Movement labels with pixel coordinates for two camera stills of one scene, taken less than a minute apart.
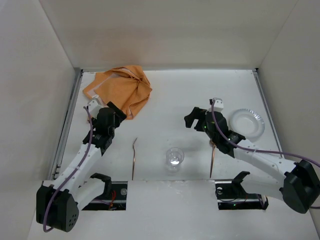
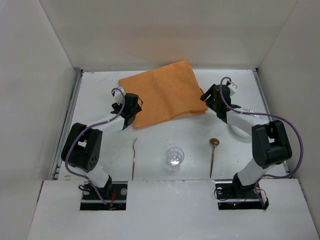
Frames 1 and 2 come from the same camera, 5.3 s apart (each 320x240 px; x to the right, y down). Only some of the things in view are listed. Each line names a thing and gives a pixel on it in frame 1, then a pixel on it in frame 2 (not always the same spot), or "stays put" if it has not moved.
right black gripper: (200, 119) -> (206, 96)
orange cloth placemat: (126, 87) -> (166, 92)
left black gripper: (115, 111) -> (129, 118)
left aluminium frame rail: (74, 88) stays put
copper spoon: (213, 145) stays put
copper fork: (134, 158) stays put
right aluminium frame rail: (267, 110) stays put
